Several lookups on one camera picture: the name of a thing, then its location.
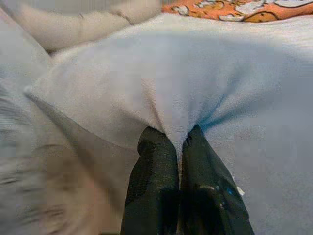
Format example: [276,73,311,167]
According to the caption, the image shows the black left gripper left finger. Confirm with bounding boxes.
[121,127,180,235]

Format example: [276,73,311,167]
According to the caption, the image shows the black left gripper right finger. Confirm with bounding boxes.
[180,124,255,235]

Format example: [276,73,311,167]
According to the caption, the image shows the grey plush pillow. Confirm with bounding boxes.
[24,29,313,235]

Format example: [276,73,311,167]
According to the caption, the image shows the yellow cartoon egg quilt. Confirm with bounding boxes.
[161,0,313,23]

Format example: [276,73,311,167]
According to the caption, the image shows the cream bolster pillow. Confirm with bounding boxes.
[0,0,162,52]

